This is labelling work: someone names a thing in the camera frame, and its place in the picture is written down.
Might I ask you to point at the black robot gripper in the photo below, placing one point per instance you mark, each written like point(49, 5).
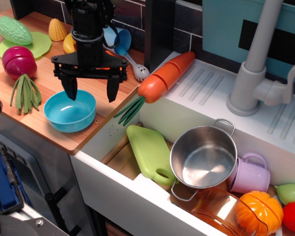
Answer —
point(90, 53)

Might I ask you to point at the blue plastic bowl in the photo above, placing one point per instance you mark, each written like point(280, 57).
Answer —
point(69, 116)

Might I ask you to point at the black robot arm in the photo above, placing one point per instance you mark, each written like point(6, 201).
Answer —
point(90, 17)

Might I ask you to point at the small orange toy carrot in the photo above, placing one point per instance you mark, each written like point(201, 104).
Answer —
point(103, 68)

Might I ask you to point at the yellow toy banana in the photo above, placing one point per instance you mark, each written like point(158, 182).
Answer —
point(69, 44)

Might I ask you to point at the grey slotted toy spoon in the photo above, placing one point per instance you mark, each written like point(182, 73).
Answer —
point(140, 71)

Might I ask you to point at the light blue plastic cup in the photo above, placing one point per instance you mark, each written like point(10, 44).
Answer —
point(111, 38)

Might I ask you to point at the yellow toy corn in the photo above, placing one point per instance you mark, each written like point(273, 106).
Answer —
point(57, 31)

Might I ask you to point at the large orange toy carrot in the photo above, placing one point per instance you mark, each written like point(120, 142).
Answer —
point(157, 84)

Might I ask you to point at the light green plastic plate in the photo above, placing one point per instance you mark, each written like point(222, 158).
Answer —
point(40, 45)

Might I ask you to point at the green felt leaves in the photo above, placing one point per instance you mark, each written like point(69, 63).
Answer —
point(25, 96)

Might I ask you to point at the purple toy onion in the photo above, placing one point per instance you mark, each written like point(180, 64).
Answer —
point(17, 61)

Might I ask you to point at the green toy bitter gourd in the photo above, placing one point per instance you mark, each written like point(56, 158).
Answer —
point(15, 31)

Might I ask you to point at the green plastic cutting board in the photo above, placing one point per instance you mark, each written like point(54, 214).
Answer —
point(152, 154)

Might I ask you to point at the white toy sink unit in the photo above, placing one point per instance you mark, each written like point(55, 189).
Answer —
point(141, 206)

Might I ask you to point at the stainless steel pot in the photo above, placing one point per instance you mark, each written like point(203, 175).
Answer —
point(204, 156)

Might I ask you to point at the blue plastic clamp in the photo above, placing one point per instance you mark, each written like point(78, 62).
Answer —
point(10, 197)

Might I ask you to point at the grey toy faucet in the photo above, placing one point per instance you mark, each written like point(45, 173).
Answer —
point(251, 86)

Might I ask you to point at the lilac plastic mug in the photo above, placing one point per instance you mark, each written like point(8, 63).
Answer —
point(250, 174)

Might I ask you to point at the transparent orange plastic container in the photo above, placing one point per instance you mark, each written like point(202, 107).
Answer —
point(228, 214)

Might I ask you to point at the orange toy pumpkin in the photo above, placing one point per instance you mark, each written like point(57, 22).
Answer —
point(259, 213)

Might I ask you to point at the green toy pear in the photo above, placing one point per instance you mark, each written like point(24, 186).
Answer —
point(286, 193)

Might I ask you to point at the red toy strawberry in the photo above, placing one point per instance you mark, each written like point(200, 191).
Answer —
point(289, 216)

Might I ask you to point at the black vertical post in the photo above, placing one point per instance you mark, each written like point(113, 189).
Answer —
point(159, 31)

